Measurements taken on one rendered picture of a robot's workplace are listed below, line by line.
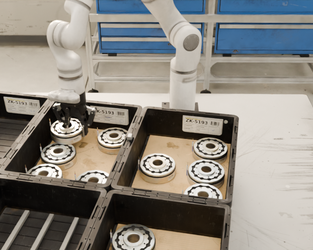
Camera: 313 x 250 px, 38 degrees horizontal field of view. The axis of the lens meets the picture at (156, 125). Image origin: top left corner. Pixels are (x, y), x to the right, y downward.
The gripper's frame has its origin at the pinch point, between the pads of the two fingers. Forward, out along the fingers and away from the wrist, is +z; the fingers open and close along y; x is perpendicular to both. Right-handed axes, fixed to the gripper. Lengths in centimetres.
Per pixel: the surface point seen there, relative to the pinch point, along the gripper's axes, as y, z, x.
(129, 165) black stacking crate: -20.6, -0.5, 13.9
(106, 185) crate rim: -18.4, -4.4, 27.6
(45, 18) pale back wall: 126, 63, -243
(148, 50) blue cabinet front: 19, 54, -178
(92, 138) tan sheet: -3.0, 5.5, -4.3
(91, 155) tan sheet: -5.9, 5.6, 4.5
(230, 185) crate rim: -49, -4, 21
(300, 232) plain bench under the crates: -69, 19, 10
